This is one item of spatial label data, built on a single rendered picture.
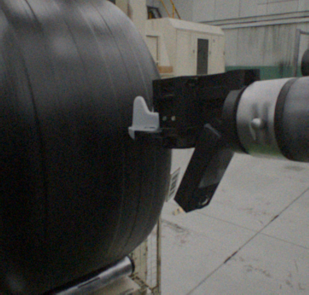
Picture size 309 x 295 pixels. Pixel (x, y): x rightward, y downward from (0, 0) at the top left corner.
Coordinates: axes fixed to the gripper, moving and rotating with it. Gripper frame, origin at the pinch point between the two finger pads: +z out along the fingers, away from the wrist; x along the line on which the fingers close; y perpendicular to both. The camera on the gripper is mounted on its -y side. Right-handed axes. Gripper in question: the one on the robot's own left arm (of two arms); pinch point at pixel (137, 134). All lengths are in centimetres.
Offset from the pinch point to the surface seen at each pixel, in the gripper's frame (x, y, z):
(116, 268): -5.3, -30.3, 19.0
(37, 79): 12.7, 8.5, 3.1
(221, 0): -978, 343, 753
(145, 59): -5.9, 11.5, 4.2
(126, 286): -7.5, -35.4, 19.0
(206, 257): -137, -111, 116
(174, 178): -10.3, -9.4, 4.0
